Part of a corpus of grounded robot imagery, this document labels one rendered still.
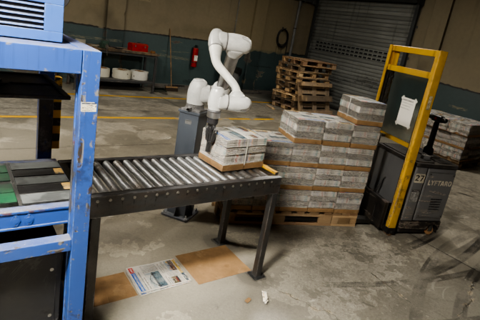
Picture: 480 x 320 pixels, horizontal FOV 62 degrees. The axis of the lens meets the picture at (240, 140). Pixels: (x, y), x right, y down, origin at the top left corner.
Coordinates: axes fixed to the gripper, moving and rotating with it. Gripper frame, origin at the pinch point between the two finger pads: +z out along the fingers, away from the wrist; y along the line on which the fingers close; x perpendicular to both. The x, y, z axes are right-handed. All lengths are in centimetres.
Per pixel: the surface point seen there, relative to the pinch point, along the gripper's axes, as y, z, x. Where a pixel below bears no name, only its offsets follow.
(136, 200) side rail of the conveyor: -32, 19, 61
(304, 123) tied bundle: 26, -10, -116
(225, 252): 5, 93, -36
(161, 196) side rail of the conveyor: -32, 18, 47
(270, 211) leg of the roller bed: -32, 39, -40
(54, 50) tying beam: -52, -59, 111
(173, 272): -6, 92, 15
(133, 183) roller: -18, 15, 58
